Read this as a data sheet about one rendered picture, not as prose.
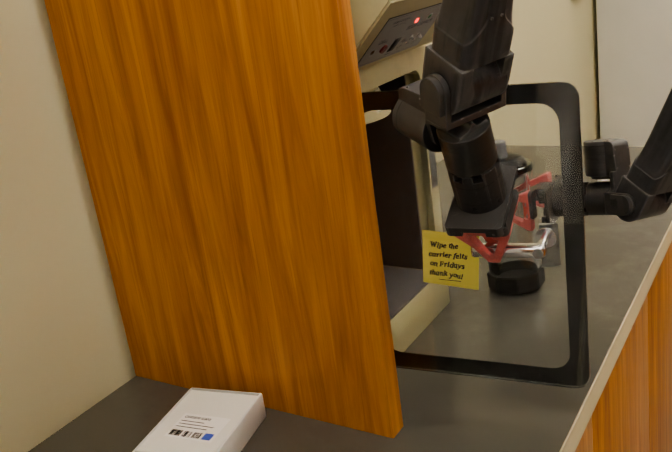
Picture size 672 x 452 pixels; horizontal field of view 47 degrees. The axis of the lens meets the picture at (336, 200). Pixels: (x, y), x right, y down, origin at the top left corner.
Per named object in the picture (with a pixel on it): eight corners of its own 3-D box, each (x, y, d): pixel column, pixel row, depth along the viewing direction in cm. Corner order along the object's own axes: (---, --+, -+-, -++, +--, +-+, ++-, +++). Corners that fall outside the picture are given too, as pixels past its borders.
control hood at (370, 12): (319, 80, 99) (308, 1, 96) (425, 40, 125) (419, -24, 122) (398, 77, 93) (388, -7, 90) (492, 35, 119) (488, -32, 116)
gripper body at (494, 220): (446, 239, 86) (431, 191, 82) (466, 177, 93) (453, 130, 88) (504, 241, 83) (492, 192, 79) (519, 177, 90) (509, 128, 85)
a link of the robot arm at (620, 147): (630, 217, 118) (668, 208, 122) (625, 143, 116) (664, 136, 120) (572, 211, 128) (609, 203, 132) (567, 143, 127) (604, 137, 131)
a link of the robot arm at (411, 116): (439, 83, 74) (506, 56, 77) (372, 50, 82) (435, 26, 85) (443, 187, 80) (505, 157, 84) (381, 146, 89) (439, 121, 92)
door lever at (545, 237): (481, 246, 98) (479, 227, 97) (557, 246, 94) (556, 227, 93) (470, 263, 93) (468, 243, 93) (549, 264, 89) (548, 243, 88)
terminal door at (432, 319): (373, 362, 112) (337, 93, 100) (590, 387, 99) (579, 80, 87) (371, 364, 111) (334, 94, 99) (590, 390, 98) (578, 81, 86)
